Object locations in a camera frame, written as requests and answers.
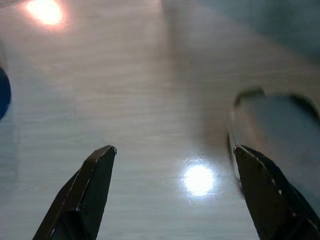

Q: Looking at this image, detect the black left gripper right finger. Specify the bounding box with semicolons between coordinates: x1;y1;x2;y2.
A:
232;145;320;240

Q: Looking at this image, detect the dark blue round object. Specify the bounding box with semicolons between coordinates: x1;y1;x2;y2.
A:
0;66;12;121

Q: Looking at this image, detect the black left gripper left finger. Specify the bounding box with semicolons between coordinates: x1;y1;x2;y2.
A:
32;144;118;240

